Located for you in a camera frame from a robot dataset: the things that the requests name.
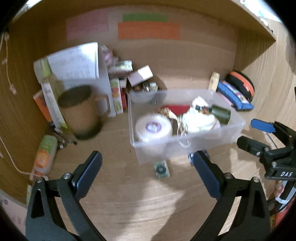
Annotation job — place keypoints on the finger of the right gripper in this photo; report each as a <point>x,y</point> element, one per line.
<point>268,127</point>
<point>252,146</point>

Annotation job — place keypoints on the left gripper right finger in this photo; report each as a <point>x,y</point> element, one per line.
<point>252,220</point>

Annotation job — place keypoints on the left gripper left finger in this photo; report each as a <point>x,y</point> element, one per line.
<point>44,221</point>

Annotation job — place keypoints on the dark green glass bottle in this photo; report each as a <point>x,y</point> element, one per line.
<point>223,115</point>

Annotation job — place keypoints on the red velvet pouch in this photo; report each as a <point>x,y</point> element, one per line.
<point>178,109</point>

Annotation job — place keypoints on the white tissue roll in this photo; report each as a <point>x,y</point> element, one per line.
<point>153,127</point>

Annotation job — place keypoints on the white receipt paper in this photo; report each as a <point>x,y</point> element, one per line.
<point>15,210</point>

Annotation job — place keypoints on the blue pencil case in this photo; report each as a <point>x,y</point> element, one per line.
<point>237,99</point>

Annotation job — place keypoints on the black orange round case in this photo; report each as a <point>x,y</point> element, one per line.
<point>242,83</point>

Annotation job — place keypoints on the green orange tube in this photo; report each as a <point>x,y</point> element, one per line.
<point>45,154</point>

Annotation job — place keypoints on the blue small packet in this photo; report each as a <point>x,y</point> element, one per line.
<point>191,155</point>

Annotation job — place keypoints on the cream small bottle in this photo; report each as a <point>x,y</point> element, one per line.
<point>214,81</point>

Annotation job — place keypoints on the clear plastic storage bin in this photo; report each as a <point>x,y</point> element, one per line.
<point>175,145</point>

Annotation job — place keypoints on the small green square packet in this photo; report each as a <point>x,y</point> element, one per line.
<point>161,169</point>

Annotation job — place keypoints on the brown mug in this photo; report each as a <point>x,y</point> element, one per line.
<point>79,109</point>

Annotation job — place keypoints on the orange carton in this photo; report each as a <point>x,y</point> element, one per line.
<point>41,103</point>

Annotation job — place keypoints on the small white cardboard box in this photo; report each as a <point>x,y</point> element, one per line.
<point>140,75</point>

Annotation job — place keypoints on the tall white green bottle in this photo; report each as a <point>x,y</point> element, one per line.
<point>51,93</point>

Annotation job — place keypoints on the fruit pattern box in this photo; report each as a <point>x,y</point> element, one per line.
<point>116,95</point>

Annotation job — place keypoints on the white paper sheet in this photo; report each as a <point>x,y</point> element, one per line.
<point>78,62</point>

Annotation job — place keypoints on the green sticky note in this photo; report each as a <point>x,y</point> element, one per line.
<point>144,17</point>

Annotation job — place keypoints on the orange sticky note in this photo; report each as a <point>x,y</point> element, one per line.
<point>141,30</point>

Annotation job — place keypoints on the pink sticky note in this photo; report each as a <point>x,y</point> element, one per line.
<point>92,22</point>

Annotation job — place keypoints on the white drawstring cloth bag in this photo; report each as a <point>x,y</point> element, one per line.
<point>195,121</point>

